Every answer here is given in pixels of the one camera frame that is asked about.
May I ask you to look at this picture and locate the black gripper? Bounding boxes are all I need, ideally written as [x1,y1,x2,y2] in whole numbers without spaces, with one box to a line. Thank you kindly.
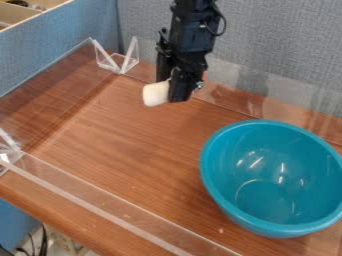
[153,16,222,104]

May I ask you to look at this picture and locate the white brown toy mushroom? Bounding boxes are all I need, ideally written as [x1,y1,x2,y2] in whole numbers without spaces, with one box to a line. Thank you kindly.
[143,81,169,107]

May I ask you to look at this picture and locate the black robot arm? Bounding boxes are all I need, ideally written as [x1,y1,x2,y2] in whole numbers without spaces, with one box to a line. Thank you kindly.
[156,0,226,103]

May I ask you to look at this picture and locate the blue plastic bowl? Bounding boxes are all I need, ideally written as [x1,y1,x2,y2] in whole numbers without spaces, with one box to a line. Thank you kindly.
[199,120,342,238]

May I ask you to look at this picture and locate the clear acrylic back barrier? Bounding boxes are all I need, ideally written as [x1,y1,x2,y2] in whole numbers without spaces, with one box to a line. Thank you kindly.
[128,36,342,146]

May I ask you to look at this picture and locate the clear acrylic barrier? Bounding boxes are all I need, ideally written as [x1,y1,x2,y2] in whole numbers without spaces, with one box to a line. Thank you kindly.
[0,128,240,256]
[128,36,342,146]
[0,40,113,144]

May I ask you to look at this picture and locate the clear acrylic left barrier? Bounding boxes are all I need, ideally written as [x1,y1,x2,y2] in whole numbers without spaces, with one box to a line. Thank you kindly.
[0,40,113,144]

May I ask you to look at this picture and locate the wooden shelf unit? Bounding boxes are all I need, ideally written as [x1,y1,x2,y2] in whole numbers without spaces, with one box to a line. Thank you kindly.
[0,0,75,33]

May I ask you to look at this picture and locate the clear acrylic front barrier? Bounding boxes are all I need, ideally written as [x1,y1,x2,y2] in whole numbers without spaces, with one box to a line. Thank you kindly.
[0,128,240,256]

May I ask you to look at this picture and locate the clear acrylic corner bracket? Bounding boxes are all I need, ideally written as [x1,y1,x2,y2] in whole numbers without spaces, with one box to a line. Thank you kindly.
[91,37,140,74]

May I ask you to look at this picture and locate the black cables under table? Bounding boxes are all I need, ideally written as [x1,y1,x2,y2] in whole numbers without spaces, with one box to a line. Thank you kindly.
[0,223,51,256]

